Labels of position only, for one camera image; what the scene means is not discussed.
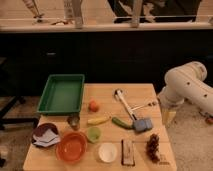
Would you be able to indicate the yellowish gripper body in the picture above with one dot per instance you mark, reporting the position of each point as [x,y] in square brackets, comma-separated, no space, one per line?
[168,116]

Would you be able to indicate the yellow banana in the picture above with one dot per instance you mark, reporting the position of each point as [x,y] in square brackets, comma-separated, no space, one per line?
[98,120]

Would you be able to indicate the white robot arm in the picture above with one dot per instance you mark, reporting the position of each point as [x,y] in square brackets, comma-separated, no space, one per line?
[185,82]

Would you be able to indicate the small green cup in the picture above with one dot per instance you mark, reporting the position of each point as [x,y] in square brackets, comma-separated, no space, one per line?
[93,134]

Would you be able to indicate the metal cup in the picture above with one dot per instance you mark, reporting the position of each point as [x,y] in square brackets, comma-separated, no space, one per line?
[74,122]

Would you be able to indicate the blue sponge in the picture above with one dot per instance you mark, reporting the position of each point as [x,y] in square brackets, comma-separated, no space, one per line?
[143,125]

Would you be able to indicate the purple grape bunch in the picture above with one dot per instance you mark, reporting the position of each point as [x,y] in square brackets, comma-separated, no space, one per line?
[152,148]

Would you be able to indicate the brown chocolate bar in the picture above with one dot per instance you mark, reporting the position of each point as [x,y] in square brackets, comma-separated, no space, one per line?
[127,153]

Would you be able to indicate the green cucumber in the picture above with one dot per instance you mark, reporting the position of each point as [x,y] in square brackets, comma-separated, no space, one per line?
[121,124]

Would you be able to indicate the white bowl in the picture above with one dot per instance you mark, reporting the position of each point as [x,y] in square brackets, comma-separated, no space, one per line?
[107,152]

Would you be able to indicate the orange fruit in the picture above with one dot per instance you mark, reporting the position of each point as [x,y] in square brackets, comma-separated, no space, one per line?
[93,106]

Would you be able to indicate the orange bowl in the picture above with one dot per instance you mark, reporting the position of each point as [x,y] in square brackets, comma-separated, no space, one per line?
[72,147]

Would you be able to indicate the green plastic tray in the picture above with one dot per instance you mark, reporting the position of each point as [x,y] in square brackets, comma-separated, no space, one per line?
[62,95]

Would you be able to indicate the white grey cloth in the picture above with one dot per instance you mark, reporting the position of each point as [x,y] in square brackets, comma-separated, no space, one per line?
[47,139]

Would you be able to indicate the dark maroon plate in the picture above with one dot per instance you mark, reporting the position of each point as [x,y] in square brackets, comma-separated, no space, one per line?
[41,129]

